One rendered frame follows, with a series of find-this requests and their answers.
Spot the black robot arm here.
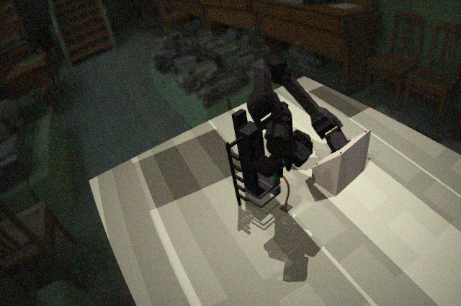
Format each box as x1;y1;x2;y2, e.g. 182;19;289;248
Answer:
247;54;351;167

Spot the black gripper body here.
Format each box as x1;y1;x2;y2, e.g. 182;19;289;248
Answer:
253;130;310;178

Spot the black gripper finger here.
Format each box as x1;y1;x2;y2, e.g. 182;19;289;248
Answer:
277;163;286;178
283;157;292;171

